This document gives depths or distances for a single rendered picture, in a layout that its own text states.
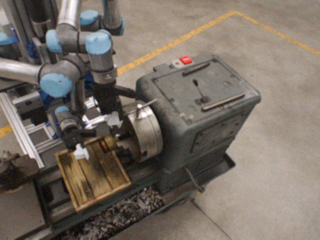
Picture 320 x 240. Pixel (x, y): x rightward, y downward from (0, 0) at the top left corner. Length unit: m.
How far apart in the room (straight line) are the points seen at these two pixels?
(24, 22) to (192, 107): 1.05
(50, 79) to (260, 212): 2.09
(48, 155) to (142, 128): 1.33
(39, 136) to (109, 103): 1.65
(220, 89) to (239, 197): 1.38
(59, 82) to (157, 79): 0.51
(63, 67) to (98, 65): 0.35
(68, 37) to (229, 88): 0.87
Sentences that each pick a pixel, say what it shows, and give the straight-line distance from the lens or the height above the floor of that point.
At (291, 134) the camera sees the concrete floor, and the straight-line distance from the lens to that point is 3.23.
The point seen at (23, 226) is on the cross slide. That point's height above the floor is 0.97.
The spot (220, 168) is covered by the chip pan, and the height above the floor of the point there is 0.54.
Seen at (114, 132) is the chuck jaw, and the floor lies 1.13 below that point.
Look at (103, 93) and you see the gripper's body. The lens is 0.85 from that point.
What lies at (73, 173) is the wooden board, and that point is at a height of 0.88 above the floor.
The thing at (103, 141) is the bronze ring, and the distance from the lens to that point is 1.21.
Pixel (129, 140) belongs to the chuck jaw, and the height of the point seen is 1.11.
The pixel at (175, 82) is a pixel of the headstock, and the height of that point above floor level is 1.26.
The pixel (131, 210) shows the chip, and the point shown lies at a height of 0.59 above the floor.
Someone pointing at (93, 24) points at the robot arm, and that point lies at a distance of 1.54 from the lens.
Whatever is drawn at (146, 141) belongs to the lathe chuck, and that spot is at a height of 1.17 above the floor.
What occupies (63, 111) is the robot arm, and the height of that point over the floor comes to 1.11.
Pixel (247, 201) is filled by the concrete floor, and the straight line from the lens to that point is 2.51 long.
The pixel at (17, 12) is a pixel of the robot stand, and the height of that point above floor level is 1.41.
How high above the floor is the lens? 2.12
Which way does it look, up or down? 50 degrees down
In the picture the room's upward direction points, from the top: 10 degrees clockwise
